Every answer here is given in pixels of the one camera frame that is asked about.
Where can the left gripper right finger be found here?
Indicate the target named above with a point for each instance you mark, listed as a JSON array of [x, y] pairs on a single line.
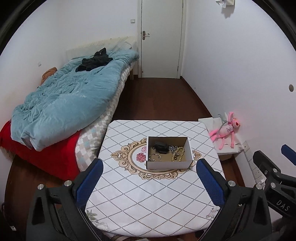
[[216, 186]]

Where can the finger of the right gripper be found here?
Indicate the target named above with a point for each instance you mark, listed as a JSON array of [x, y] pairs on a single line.
[[266, 166], [289, 153]]

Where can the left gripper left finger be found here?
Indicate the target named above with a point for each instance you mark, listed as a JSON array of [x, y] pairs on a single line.
[[86, 181]]

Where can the red blanket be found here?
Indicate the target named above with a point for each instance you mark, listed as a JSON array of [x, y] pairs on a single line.
[[58, 159]]

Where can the checkered bed sheet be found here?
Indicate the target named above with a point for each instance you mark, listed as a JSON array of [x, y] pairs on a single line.
[[91, 137]]

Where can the pink panther plush toy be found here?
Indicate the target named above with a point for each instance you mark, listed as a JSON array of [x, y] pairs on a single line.
[[227, 129]]

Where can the white cardboard box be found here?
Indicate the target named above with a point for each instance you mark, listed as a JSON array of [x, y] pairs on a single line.
[[180, 155]]

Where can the patterned white tablecloth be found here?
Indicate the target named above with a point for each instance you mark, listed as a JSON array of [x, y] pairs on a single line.
[[129, 200]]

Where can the black smart watch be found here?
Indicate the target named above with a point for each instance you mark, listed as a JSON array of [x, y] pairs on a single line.
[[161, 147]]

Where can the teal blue quilt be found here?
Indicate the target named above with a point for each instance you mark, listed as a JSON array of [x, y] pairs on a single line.
[[68, 101]]

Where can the brown plush toy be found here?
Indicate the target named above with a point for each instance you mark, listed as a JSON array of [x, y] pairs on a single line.
[[48, 73]]

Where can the black clothes on bed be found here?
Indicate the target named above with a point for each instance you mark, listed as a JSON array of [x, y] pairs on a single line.
[[100, 58]]

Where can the white door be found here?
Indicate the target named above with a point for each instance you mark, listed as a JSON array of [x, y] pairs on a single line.
[[161, 53]]

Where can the white wall power strip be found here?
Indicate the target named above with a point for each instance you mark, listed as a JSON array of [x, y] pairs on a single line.
[[257, 174]]

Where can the round wall cap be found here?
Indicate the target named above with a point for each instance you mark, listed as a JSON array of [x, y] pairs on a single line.
[[291, 88]]

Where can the metal door handle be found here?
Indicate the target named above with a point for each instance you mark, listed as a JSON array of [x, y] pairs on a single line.
[[145, 35]]

